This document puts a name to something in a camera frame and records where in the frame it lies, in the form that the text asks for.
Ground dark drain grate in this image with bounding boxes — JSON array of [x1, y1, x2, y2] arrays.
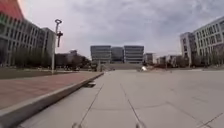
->
[[83, 81, 98, 88]]

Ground pale multi-storey building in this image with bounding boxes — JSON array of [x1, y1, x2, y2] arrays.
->
[[179, 15, 224, 67]]

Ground red brick pavement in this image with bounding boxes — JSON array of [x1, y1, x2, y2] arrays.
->
[[0, 71, 103, 111]]

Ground white lamp pole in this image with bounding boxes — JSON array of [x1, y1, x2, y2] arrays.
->
[[50, 18, 64, 75]]

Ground grey building with red part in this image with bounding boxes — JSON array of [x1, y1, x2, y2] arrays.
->
[[0, 0, 57, 68]]

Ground distant low buildings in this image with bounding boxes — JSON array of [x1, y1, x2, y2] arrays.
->
[[143, 52, 183, 69]]

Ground grey paved plaza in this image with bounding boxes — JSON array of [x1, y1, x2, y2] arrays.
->
[[16, 69, 224, 128]]

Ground bare trees before pale building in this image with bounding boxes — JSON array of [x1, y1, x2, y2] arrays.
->
[[189, 44, 224, 68]]

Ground grey stone kerb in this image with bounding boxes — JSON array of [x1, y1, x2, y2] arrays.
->
[[0, 72, 105, 128]]

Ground wide grey stairs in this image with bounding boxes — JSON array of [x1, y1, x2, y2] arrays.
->
[[101, 63, 144, 71]]

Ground grey glass building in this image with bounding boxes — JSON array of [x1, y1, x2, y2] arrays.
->
[[89, 44, 145, 65]]

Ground row of trees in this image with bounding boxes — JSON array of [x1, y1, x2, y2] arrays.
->
[[6, 46, 54, 69]]

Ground grass strip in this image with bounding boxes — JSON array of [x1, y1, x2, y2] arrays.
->
[[0, 67, 73, 80]]

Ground low dark building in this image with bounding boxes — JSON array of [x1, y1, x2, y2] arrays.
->
[[54, 49, 92, 70]]

